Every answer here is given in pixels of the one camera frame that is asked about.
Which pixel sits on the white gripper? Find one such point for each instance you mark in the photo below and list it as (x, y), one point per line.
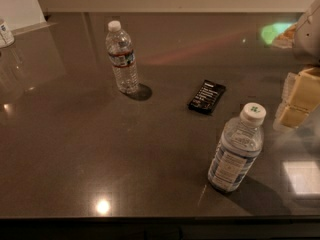
(309, 37)

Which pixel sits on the clear slim water bottle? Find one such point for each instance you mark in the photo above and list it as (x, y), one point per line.
(122, 57)

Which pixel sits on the wide labelled water bottle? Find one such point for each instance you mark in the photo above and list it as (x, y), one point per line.
(240, 144)

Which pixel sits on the green and orange packet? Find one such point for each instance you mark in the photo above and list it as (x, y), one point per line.
(279, 35)

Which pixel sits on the white container at left edge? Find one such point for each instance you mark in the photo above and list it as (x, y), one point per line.
(6, 36)

